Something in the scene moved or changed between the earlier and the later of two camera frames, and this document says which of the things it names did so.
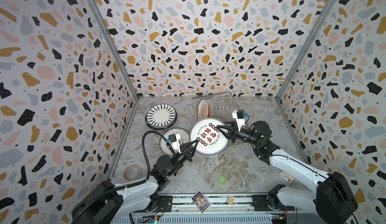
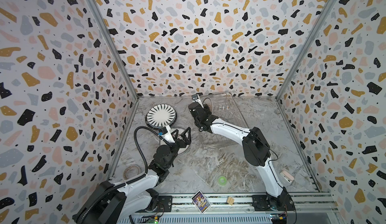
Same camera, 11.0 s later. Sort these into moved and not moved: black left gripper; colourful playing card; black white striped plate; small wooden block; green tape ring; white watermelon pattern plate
Moved: black left gripper; white watermelon pattern plate
Not moved: small wooden block; black white striped plate; green tape ring; colourful playing card
